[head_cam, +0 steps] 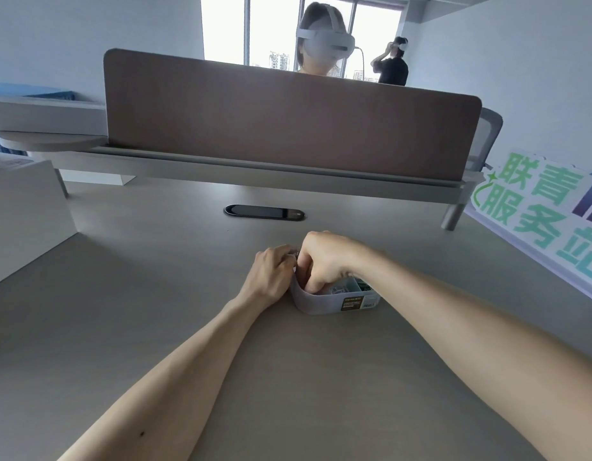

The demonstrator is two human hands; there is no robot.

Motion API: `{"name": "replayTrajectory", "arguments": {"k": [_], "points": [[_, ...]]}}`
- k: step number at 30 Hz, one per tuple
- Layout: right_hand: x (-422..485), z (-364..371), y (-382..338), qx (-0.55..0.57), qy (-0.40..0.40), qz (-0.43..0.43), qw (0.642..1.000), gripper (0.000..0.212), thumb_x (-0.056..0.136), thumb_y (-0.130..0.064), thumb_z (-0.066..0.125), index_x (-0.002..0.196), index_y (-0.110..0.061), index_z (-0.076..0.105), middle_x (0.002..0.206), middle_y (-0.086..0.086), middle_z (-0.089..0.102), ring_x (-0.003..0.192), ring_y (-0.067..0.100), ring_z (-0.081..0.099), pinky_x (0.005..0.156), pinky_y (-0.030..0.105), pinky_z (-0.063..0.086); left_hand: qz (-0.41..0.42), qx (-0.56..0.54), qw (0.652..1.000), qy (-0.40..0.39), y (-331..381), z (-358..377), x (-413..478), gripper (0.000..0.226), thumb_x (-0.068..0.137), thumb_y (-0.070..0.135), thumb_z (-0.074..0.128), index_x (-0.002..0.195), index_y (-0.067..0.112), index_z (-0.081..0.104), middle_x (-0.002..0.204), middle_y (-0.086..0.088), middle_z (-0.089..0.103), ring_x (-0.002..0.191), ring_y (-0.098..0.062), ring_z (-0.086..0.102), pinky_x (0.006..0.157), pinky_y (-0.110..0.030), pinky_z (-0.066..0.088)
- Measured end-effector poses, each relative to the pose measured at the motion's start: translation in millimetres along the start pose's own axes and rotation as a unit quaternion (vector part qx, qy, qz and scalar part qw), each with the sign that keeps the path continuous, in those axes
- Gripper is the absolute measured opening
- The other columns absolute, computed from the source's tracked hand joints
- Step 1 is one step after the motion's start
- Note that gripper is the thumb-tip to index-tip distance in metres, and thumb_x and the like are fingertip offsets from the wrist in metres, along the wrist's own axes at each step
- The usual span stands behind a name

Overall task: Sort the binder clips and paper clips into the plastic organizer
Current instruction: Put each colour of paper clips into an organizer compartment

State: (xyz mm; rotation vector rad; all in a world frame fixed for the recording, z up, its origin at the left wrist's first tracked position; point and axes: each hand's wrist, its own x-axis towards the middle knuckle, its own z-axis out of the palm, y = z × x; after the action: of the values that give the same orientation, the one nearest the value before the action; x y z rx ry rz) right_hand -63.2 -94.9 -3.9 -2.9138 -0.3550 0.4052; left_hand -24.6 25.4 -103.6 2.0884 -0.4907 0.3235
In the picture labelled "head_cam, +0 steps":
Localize person's left hand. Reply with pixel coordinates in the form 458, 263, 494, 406
238, 243, 300, 311

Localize person's right hand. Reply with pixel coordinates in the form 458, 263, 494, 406
297, 230, 389, 295

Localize clear plastic organizer tray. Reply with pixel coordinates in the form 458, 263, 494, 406
289, 253, 381, 316

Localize person's left forearm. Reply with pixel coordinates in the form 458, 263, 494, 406
58, 292, 273, 461

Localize person's right forearm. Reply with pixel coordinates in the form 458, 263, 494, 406
347, 249, 592, 461

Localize brown desk divider panel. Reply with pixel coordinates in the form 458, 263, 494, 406
103, 48, 483, 182

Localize grey mesh office chair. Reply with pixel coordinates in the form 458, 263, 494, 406
466, 108, 504, 174

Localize white sign with green lettering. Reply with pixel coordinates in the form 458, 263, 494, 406
464, 148, 592, 304

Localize large glass window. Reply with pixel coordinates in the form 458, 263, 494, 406
199, 0, 405, 85

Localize blue pleated table cloth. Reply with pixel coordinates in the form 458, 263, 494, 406
0, 81, 76, 157

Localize black oval cable grommet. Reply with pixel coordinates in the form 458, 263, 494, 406
223, 204, 307, 222

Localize grey divider base rail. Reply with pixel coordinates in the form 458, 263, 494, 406
0, 131, 485, 232

